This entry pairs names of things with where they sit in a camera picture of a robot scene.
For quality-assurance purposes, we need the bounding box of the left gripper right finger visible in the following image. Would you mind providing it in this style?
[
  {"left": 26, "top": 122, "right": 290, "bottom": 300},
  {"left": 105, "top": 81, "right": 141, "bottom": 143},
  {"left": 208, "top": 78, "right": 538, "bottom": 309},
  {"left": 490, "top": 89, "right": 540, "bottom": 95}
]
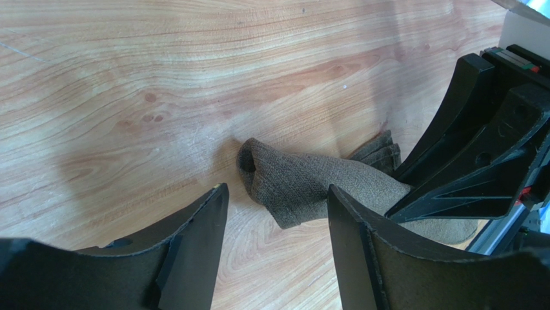
[{"left": 327, "top": 185, "right": 549, "bottom": 309}]

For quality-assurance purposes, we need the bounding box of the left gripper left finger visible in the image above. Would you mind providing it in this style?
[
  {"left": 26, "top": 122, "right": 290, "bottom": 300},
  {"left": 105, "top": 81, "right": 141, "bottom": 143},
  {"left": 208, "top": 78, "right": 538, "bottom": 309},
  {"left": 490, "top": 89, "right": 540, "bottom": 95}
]
[{"left": 1, "top": 183, "right": 229, "bottom": 309}]

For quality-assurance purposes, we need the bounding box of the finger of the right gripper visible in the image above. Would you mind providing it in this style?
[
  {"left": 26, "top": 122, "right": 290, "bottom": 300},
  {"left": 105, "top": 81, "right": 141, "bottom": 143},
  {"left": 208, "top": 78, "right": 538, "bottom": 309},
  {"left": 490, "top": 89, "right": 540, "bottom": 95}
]
[
  {"left": 385, "top": 84, "right": 549, "bottom": 223},
  {"left": 392, "top": 54, "right": 509, "bottom": 185}
]

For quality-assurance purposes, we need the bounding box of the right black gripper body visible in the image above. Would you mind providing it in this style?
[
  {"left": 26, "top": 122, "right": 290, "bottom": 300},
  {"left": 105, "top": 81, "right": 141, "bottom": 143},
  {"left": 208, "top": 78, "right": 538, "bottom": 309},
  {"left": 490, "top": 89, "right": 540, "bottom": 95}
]
[{"left": 479, "top": 44, "right": 550, "bottom": 211}]

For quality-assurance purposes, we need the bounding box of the brown cloth napkin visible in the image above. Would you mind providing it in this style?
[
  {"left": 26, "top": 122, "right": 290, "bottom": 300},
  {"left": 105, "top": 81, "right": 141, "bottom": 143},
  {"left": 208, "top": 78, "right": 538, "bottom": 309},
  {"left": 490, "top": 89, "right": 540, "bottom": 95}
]
[{"left": 236, "top": 130, "right": 478, "bottom": 245}]

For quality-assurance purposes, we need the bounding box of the aluminium frame rail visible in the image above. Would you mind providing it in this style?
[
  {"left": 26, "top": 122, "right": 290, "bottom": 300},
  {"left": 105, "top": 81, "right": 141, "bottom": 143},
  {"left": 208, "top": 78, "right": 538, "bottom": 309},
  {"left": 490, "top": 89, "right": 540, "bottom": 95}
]
[{"left": 466, "top": 204, "right": 530, "bottom": 256}]

